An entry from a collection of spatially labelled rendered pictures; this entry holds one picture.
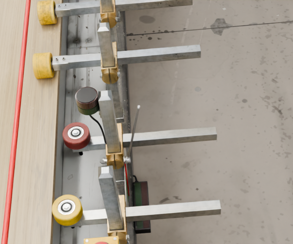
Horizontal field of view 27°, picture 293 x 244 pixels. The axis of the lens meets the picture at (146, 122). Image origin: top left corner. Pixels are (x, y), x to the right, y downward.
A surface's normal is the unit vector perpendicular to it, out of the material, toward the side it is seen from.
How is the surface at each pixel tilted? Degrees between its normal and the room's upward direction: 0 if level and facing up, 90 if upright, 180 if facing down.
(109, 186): 90
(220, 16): 0
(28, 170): 0
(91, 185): 0
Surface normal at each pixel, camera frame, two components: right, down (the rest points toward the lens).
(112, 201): 0.06, 0.78
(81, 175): -0.07, -0.62
